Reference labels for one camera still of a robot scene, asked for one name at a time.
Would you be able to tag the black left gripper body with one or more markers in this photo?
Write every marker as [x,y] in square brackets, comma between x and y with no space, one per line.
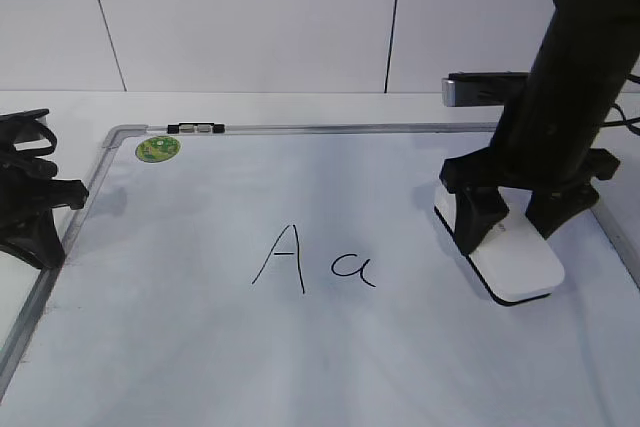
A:
[29,183]

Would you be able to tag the white eraser with black felt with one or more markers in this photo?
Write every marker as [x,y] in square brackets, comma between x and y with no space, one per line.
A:
[513,263]

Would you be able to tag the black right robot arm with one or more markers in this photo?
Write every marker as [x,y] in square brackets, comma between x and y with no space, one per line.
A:
[544,140]

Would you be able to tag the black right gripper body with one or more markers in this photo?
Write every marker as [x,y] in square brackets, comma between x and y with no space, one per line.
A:
[547,167]

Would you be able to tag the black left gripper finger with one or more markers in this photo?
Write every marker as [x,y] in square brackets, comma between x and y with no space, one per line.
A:
[34,241]

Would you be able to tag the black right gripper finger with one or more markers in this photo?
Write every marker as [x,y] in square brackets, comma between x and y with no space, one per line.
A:
[479,210]
[548,211]

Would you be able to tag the white board with grey frame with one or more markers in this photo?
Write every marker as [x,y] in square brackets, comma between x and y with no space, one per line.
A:
[303,279]

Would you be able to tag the round green sticker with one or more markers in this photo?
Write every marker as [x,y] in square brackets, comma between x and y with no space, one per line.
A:
[157,149]

